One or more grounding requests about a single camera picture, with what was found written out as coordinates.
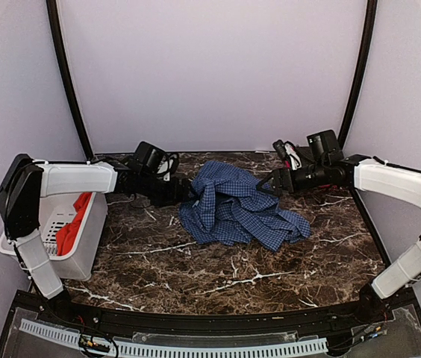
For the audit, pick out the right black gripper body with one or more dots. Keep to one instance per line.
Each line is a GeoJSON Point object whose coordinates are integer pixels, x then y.
{"type": "Point", "coordinates": [299, 183]}

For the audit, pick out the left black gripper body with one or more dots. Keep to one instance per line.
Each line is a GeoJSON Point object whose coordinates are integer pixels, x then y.
{"type": "Point", "coordinates": [159, 193]}

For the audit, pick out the blue checked shirt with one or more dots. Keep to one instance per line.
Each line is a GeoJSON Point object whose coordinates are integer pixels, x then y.
{"type": "Point", "coordinates": [226, 207]}

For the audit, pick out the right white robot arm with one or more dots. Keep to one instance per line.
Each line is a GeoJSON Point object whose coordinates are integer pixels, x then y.
{"type": "Point", "coordinates": [369, 174]}

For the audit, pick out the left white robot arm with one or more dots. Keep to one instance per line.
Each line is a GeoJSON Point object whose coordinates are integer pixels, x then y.
{"type": "Point", "coordinates": [36, 200]}

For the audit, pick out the white plastic laundry basket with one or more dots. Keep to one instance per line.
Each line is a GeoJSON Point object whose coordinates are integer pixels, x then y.
{"type": "Point", "coordinates": [57, 211]}

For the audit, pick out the orange garment in basket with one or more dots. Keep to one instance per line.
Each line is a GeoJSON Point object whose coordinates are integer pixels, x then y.
{"type": "Point", "coordinates": [65, 237]}

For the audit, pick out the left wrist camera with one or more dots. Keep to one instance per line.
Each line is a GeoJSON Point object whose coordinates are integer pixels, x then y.
{"type": "Point", "coordinates": [151, 160]}

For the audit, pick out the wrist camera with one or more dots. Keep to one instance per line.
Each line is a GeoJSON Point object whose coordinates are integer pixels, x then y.
{"type": "Point", "coordinates": [324, 147]}
{"type": "Point", "coordinates": [151, 160]}

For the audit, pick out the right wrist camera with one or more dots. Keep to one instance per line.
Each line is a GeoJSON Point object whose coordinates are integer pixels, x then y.
{"type": "Point", "coordinates": [324, 147]}

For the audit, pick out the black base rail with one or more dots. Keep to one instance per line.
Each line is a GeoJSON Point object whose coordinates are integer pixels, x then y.
{"type": "Point", "coordinates": [337, 322]}

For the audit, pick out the white slotted cable duct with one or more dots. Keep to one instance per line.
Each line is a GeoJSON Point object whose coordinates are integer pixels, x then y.
{"type": "Point", "coordinates": [70, 338]}

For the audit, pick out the right black frame post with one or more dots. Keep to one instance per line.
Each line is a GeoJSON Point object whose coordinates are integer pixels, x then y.
{"type": "Point", "coordinates": [360, 69]}

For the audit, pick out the black frame post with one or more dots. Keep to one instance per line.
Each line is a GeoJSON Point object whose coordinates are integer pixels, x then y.
{"type": "Point", "coordinates": [360, 69]}
{"type": "Point", "coordinates": [66, 77]}

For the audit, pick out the left black frame post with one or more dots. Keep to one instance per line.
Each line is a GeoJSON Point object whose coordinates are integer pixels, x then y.
{"type": "Point", "coordinates": [66, 77]}

